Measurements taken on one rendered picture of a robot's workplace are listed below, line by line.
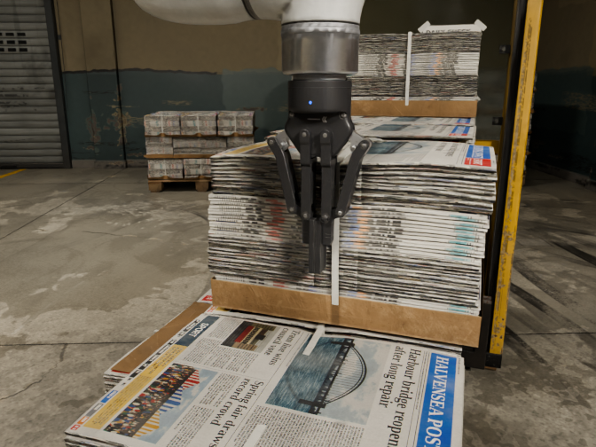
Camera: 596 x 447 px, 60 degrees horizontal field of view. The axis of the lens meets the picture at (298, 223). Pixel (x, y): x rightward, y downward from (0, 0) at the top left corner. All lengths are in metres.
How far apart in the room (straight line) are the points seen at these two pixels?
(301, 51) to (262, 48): 6.80
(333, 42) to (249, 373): 0.38
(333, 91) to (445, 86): 0.93
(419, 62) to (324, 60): 0.94
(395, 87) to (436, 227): 0.91
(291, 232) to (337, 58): 0.24
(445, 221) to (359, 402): 0.23
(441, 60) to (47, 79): 6.85
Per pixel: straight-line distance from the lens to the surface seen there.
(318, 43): 0.58
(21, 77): 8.07
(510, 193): 2.07
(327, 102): 0.59
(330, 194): 0.62
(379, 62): 1.52
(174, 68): 7.50
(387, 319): 0.69
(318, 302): 0.71
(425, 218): 0.64
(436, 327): 0.69
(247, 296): 0.75
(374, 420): 0.56
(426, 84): 1.51
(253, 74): 7.38
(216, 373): 0.63
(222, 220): 0.73
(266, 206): 0.70
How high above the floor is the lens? 1.16
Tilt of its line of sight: 15 degrees down
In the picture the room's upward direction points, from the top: straight up
